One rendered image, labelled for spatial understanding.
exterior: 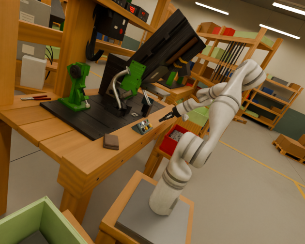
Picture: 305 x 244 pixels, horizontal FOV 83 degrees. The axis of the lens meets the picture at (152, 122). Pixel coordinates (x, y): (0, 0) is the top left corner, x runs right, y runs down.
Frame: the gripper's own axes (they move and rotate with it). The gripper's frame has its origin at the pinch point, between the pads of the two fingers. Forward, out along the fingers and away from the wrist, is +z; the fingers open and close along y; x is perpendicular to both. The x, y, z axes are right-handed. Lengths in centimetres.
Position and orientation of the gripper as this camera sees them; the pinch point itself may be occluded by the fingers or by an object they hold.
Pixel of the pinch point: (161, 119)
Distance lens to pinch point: 115.6
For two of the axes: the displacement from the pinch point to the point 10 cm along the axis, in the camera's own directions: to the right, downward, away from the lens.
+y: -4.0, 2.3, -8.9
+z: -7.8, 4.2, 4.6
